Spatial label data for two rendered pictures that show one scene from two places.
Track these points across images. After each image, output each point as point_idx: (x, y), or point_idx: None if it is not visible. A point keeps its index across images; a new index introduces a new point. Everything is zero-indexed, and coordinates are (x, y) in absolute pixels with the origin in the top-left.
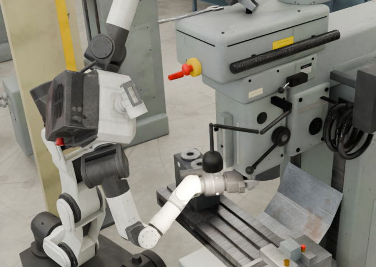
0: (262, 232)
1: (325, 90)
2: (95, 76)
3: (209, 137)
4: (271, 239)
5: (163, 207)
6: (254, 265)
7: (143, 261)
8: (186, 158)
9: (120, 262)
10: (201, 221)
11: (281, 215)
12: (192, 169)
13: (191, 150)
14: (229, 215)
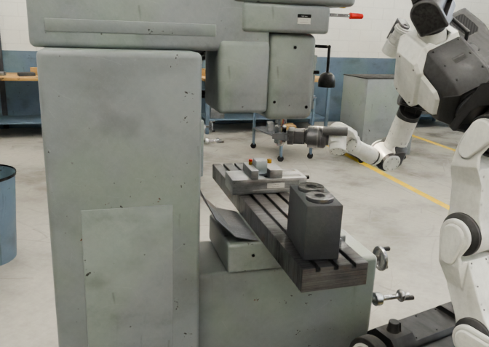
0: (258, 207)
1: None
2: None
3: (330, 58)
4: (255, 203)
5: (365, 144)
6: (289, 176)
7: (384, 328)
8: (327, 193)
9: None
10: None
11: (224, 222)
12: (335, 126)
13: (316, 198)
14: (282, 223)
